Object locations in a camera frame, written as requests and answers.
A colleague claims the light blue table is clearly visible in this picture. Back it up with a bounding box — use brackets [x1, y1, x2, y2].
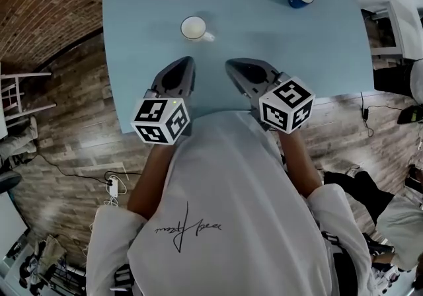
[102, 0, 375, 135]

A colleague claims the white cable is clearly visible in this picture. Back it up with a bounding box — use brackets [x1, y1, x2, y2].
[89, 175, 128, 233]

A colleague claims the black cable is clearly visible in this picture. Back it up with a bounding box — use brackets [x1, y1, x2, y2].
[104, 170, 143, 190]
[36, 152, 110, 186]
[360, 91, 404, 139]

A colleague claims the person's left forearm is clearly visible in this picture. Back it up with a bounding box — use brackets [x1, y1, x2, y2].
[127, 144, 178, 221]

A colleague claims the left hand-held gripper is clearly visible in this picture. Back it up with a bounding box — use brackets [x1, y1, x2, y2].
[130, 55, 198, 147]

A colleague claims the person's right forearm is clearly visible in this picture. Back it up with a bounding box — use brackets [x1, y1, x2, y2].
[280, 129, 323, 198]

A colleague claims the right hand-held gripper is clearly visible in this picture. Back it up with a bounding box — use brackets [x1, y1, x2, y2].
[225, 57, 315, 135]

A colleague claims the white desk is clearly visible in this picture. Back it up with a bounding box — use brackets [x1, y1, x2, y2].
[360, 0, 423, 61]

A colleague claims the black and yellow bag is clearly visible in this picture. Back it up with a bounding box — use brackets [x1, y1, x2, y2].
[396, 104, 423, 126]

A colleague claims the black backpack strap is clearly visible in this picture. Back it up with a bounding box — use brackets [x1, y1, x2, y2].
[320, 230, 358, 296]
[114, 263, 135, 296]

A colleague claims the white power strip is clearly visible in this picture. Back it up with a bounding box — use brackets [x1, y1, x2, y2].
[106, 177, 120, 197]

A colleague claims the white mug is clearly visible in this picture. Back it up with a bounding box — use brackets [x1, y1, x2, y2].
[180, 15, 216, 42]

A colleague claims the person's white shirt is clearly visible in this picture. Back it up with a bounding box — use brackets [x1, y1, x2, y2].
[86, 110, 379, 296]

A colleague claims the small white table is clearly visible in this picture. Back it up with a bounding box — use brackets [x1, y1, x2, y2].
[0, 61, 58, 139]

